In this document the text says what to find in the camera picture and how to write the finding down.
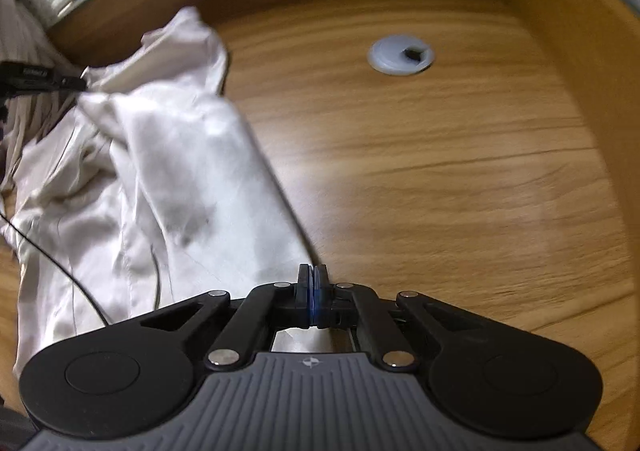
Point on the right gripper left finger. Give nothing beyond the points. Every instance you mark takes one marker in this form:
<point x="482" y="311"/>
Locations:
<point x="254" y="322"/>

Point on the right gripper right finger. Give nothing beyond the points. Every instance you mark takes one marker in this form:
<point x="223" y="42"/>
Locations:
<point x="358" y="310"/>

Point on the beige satin shirt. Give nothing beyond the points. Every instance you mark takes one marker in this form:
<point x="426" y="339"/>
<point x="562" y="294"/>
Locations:
<point x="151" y="190"/>

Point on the beige garment pile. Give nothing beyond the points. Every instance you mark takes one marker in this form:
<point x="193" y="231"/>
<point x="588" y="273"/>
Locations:
<point x="30" y="117"/>

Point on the grey desk cable grommet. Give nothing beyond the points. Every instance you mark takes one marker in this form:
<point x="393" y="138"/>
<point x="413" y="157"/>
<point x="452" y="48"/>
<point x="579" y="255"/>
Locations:
<point x="400" y="55"/>

